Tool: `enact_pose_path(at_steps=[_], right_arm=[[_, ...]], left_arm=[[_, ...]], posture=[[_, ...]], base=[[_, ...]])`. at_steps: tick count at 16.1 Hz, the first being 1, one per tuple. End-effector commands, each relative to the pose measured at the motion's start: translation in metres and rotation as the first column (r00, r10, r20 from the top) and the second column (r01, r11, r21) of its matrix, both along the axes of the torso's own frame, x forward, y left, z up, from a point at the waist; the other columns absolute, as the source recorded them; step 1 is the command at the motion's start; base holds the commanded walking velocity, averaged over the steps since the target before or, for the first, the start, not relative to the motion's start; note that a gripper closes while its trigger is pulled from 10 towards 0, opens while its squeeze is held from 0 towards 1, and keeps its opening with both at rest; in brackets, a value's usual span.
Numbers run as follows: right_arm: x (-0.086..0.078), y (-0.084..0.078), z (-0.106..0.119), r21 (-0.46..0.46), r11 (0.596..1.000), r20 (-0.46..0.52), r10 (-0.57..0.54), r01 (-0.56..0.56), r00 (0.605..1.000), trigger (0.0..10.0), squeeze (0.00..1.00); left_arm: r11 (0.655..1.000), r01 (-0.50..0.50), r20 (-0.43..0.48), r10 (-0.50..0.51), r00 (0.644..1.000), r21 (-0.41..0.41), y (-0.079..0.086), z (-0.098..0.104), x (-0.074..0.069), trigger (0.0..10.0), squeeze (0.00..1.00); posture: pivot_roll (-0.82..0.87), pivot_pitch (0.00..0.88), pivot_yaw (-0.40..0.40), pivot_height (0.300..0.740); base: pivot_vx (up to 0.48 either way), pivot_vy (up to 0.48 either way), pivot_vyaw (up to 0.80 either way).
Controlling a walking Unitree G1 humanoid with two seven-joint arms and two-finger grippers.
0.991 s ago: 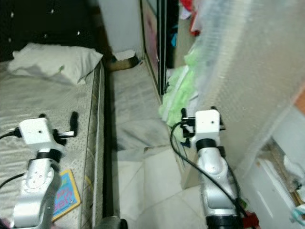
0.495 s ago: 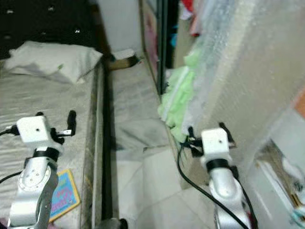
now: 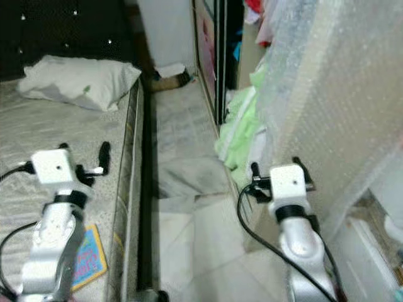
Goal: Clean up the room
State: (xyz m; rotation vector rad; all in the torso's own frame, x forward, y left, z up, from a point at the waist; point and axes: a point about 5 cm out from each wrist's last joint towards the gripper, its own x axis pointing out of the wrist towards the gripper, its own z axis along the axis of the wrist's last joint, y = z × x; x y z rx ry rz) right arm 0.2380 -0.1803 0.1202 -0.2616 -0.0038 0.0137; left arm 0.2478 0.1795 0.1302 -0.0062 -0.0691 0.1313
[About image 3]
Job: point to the white pillow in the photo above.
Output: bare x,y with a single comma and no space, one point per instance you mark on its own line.
82,82

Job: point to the colourful children's picture book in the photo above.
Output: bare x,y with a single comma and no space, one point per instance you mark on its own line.
91,258

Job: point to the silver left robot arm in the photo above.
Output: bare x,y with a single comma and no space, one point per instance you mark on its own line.
53,239

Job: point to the white quilted mattress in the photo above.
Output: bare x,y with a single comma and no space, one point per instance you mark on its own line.
38,132

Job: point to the light green folded clothes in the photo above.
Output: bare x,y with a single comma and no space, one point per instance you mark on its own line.
239,132

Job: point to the grey floor mat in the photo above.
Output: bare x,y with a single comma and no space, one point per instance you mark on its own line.
192,179

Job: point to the large bubble wrapped panel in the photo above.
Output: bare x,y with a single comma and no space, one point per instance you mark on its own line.
334,82

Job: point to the dark tufted headboard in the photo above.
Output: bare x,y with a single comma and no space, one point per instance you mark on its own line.
63,31

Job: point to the sliding door wardrobe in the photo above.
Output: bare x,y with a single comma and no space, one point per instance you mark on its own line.
206,50

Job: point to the silver left robot leg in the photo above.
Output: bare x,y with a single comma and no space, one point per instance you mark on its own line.
150,297

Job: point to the red hanging clothes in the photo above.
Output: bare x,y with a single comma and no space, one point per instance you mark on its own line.
252,5

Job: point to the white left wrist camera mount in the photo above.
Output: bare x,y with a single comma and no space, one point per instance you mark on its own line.
53,167

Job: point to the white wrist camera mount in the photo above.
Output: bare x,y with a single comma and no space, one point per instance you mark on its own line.
288,182
53,167

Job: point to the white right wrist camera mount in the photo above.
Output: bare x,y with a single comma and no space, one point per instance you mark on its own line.
288,182

